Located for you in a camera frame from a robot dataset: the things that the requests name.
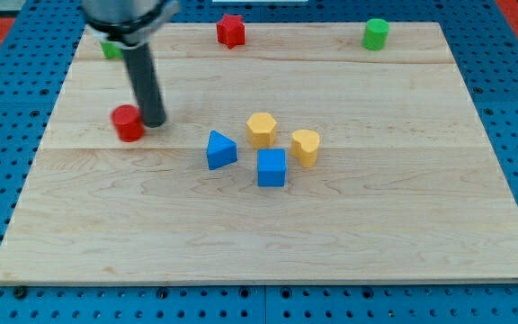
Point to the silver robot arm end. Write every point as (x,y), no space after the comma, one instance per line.
(128,24)

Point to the green block behind arm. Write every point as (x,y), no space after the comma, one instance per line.
(110,51)

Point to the blue cube block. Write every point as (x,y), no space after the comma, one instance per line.
(271,167)

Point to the wooden board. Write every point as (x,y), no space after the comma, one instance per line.
(406,188)

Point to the yellow hexagon block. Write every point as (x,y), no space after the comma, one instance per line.
(261,130)

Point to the blue triangle block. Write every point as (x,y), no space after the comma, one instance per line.
(221,150)

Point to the yellow heart block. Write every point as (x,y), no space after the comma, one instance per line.
(304,147)

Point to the red cylinder block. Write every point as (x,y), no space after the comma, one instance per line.
(127,122)

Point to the red star block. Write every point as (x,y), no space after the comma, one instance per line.
(231,30)

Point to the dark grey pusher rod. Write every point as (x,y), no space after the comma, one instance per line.
(143,78)

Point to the green cylinder block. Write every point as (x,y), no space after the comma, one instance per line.
(375,34)

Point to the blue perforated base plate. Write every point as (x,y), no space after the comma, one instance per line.
(37,43)

